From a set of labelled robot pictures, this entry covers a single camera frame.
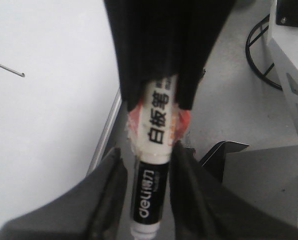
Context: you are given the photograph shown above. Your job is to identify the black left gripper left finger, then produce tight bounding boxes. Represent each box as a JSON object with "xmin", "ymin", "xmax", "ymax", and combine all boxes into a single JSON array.
[{"xmin": 0, "ymin": 147, "xmax": 128, "ymax": 240}]

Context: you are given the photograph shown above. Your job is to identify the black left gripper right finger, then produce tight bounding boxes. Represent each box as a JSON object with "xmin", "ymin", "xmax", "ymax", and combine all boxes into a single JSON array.
[{"xmin": 169, "ymin": 141, "xmax": 298, "ymax": 240}]

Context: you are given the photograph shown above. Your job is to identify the white black whiteboard marker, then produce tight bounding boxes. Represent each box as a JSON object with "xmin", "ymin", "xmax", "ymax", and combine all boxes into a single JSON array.
[{"xmin": 129, "ymin": 74, "xmax": 180, "ymax": 240}]

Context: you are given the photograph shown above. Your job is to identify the white whiteboard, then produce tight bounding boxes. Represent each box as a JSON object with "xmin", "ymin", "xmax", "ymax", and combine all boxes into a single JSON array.
[{"xmin": 0, "ymin": 0, "xmax": 122, "ymax": 186}]

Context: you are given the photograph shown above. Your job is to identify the grey metal machine frame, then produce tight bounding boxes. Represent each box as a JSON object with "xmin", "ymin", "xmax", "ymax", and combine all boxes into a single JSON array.
[{"xmin": 189, "ymin": 0, "xmax": 298, "ymax": 227}]

